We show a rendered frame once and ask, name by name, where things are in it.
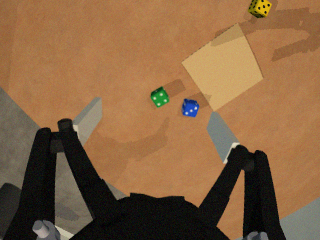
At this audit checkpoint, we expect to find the yellow die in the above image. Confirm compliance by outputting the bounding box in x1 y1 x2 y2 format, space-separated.
248 0 272 18

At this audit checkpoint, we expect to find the green die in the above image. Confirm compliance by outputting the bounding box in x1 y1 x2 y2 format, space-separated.
150 86 170 108

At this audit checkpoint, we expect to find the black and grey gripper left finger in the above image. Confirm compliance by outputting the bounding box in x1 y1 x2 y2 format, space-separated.
3 97 144 240

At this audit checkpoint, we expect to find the blue die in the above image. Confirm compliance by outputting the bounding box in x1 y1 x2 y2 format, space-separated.
181 98 199 117

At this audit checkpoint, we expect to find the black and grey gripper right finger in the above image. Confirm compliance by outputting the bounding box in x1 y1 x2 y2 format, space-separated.
176 111 286 240

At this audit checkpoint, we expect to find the tan flat mat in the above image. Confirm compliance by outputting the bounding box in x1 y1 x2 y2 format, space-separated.
181 23 263 111

